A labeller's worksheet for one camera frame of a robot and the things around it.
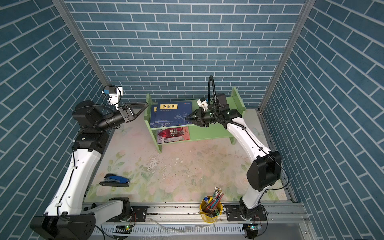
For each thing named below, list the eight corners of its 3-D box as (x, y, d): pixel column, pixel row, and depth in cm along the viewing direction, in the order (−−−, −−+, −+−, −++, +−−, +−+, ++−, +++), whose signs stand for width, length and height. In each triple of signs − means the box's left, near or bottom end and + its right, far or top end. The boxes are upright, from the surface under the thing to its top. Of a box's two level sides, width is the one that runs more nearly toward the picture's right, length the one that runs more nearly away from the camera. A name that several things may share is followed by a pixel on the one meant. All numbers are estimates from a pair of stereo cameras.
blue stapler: (101, 186, 84) (99, 184, 82) (106, 175, 89) (103, 173, 86) (128, 186, 85) (126, 185, 82) (131, 175, 89) (129, 173, 86)
